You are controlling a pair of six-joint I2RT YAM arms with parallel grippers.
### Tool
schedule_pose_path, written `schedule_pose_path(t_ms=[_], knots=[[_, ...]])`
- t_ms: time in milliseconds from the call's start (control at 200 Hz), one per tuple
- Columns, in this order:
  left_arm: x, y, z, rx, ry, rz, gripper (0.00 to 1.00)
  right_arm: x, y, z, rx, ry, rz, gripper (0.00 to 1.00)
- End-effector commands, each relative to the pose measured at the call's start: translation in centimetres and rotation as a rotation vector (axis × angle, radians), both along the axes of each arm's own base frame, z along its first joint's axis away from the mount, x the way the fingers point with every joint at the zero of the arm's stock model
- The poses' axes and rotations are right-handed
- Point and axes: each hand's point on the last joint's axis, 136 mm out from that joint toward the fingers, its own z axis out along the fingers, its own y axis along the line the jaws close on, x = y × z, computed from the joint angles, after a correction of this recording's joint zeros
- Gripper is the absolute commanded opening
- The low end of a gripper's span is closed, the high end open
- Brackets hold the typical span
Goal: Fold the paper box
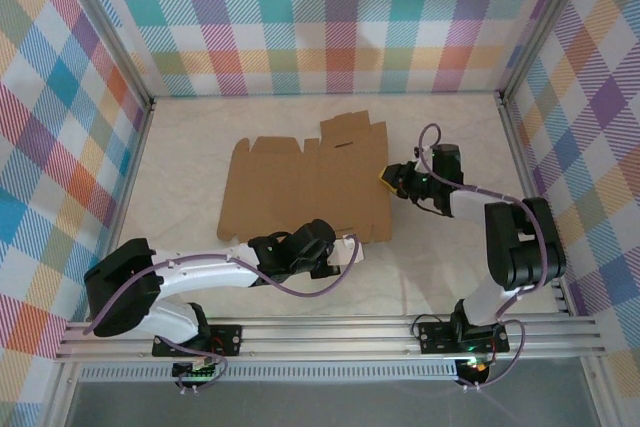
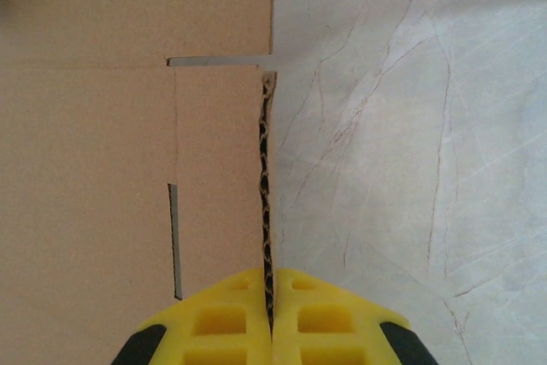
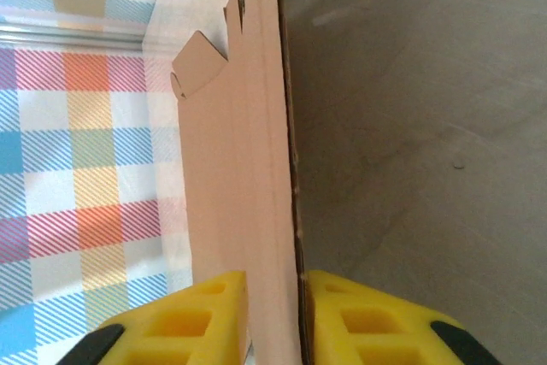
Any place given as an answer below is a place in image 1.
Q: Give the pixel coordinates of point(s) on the circuit board with orange part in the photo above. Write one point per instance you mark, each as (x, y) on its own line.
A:
(477, 369)

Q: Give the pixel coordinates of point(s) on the green-lit circuit board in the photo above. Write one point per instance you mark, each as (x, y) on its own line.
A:
(195, 372)

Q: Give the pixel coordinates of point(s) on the brown cardboard box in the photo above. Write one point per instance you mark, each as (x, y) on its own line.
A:
(300, 187)

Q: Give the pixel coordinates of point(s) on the aluminium corner post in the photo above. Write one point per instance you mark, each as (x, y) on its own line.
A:
(112, 32)
(545, 22)

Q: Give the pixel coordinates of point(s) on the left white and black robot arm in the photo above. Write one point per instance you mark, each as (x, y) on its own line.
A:
(210, 274)

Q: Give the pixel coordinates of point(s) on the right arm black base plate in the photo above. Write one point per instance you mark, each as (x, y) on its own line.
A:
(435, 337)

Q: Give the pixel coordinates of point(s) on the aluminium side rail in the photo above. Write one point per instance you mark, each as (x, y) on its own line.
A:
(517, 147)
(138, 147)

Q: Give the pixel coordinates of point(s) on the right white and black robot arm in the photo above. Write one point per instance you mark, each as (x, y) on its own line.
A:
(515, 247)

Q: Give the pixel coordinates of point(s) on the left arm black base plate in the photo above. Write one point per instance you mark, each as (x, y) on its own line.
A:
(227, 339)

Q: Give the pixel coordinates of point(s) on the aluminium frame leg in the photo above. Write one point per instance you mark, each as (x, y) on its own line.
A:
(597, 397)
(60, 397)

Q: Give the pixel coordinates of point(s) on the long aluminium mounting rail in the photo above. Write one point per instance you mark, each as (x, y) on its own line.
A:
(325, 337)

